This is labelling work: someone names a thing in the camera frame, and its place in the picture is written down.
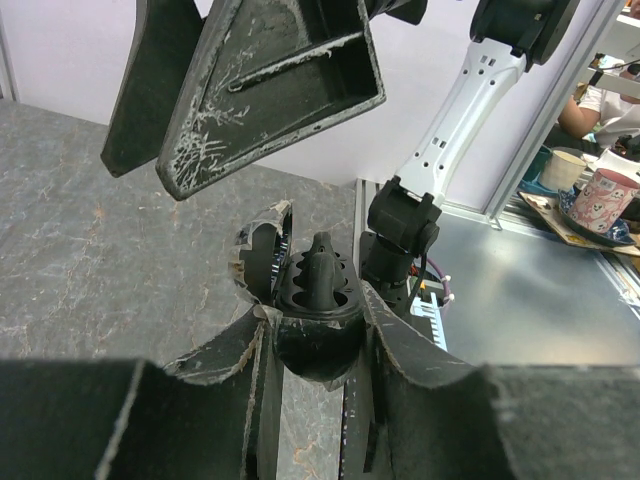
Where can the blue patterned plate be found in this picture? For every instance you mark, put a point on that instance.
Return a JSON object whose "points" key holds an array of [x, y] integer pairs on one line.
{"points": [[618, 235]]}

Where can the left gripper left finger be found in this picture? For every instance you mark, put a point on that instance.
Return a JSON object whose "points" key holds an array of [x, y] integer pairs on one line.
{"points": [[211, 414]]}

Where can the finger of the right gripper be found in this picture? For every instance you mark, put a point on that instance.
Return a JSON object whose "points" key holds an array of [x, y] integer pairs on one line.
{"points": [[264, 76], [165, 36]]}

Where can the pink patterned cup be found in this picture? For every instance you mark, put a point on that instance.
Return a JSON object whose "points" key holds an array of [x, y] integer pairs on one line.
{"points": [[603, 199]]}

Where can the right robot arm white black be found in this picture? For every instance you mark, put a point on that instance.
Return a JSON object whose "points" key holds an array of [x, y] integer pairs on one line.
{"points": [[507, 38]]}

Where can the person in white shirt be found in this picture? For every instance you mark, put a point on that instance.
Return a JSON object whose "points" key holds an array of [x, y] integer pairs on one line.
{"points": [[608, 115]]}

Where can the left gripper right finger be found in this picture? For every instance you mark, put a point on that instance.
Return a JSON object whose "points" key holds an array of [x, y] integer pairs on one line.
{"points": [[414, 411]]}

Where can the black earbud charging case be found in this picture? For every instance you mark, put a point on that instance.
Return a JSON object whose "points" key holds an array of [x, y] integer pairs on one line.
{"points": [[311, 298]]}

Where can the cream background cup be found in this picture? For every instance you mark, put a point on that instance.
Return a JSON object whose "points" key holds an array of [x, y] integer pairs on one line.
{"points": [[561, 171]]}

